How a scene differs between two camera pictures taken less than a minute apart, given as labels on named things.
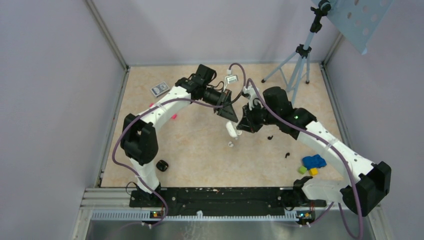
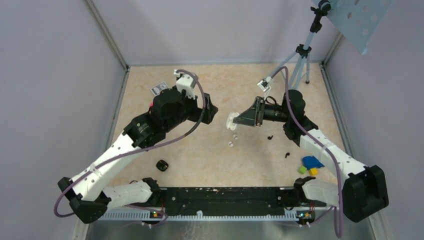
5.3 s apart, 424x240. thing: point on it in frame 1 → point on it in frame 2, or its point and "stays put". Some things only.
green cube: (302, 170) stays put
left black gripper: (224, 107) → (198, 111)
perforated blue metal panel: (360, 20) stays put
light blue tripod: (302, 51) stays put
